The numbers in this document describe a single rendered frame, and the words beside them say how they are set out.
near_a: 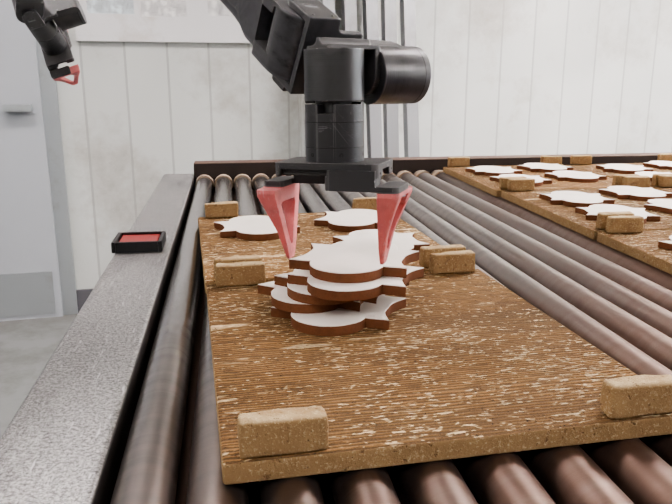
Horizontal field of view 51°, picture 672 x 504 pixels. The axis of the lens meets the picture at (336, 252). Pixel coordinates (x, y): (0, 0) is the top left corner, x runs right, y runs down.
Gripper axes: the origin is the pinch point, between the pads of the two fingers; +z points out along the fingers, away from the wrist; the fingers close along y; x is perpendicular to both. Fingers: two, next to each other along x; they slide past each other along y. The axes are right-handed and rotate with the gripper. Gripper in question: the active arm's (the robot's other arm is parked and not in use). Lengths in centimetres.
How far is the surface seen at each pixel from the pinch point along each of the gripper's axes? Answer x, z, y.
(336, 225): -40.5, 5.3, 13.0
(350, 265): -1.6, 1.7, -1.0
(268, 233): -31.2, 5.3, 20.9
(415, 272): -6.1, 3.2, -6.9
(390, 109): -276, -7, 60
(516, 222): -66, 8, -14
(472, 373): 8.7, 7.7, -14.8
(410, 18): -286, -50, 53
